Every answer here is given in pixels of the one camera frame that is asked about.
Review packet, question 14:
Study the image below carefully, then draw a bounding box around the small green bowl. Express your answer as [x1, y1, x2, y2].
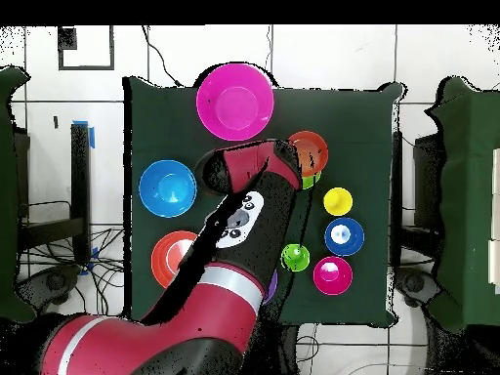
[301, 169, 322, 190]

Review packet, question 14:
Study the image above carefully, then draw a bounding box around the large orange bowl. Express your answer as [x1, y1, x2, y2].
[150, 229, 198, 289]

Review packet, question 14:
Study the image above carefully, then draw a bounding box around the small dark blue bowl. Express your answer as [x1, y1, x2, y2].
[323, 217, 365, 258]

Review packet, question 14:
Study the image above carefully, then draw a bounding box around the thin black floor cable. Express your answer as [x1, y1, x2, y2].
[141, 24, 185, 88]

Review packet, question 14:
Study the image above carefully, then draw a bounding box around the black looped floor cable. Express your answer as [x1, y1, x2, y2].
[294, 323, 320, 375]

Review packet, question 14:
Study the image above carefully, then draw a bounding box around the dark green tablecloth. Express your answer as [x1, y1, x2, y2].
[123, 76, 404, 328]

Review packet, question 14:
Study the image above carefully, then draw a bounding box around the green cup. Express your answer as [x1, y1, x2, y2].
[280, 243, 312, 273]

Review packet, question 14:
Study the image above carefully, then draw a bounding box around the floor cable bundle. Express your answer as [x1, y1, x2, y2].
[17, 226, 126, 315]

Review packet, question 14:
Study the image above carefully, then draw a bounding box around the yellow cup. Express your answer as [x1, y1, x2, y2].
[322, 187, 354, 217]

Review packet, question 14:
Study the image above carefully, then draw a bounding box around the small orange bowl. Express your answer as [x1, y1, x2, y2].
[287, 130, 329, 178]

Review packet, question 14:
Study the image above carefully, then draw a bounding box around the blue tape strip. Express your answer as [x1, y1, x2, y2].
[71, 119, 97, 150]

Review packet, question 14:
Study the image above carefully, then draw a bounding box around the large pink bowl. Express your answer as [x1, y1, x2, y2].
[195, 62, 275, 142]

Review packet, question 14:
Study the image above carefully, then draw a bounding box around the black caster base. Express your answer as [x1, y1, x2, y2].
[17, 263, 83, 308]
[392, 265, 442, 310]

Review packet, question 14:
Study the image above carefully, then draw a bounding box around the light blue bowl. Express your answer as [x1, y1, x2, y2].
[138, 158, 198, 219]

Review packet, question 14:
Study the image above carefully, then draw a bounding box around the small crimson bowl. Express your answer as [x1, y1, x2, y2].
[312, 255, 354, 297]

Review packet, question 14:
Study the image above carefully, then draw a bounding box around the purple bowl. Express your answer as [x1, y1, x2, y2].
[262, 269, 279, 306]

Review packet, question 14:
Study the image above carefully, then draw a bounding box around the green cloth covered table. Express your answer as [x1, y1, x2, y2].
[424, 76, 500, 334]
[0, 64, 37, 324]

